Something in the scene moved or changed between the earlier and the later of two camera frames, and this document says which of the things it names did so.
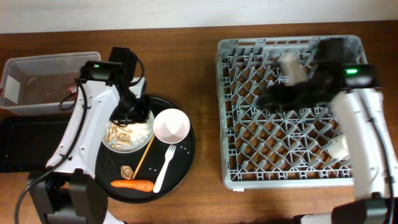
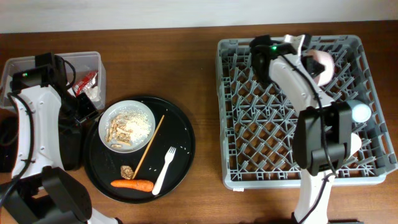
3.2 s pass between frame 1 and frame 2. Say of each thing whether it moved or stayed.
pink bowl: moved
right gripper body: moved
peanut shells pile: stayed
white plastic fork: stayed
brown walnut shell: stayed
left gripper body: moved
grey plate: stayed
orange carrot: stayed
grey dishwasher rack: stayed
